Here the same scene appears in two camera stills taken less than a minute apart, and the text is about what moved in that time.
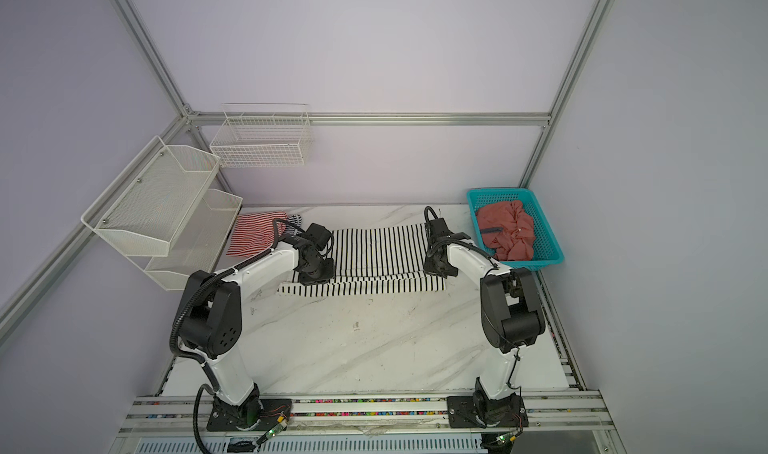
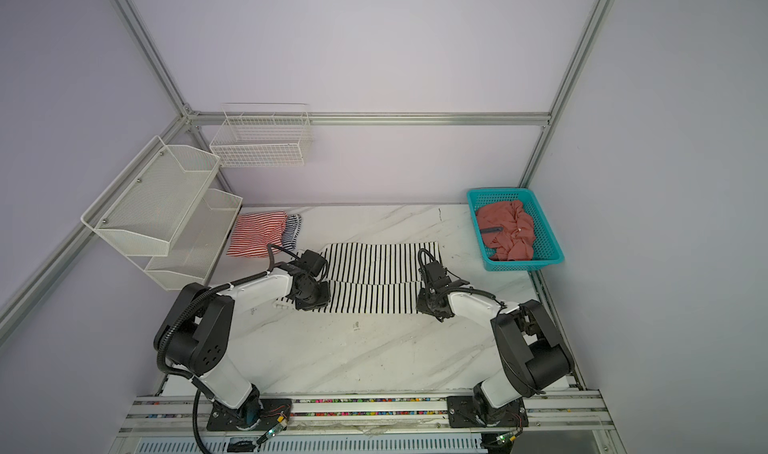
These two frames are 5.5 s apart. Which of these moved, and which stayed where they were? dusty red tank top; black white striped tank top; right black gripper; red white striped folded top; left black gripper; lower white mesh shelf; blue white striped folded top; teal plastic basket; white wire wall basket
Moved: left black gripper; black white striped tank top; right black gripper
Stayed: red white striped folded top; blue white striped folded top; lower white mesh shelf; white wire wall basket; teal plastic basket; dusty red tank top
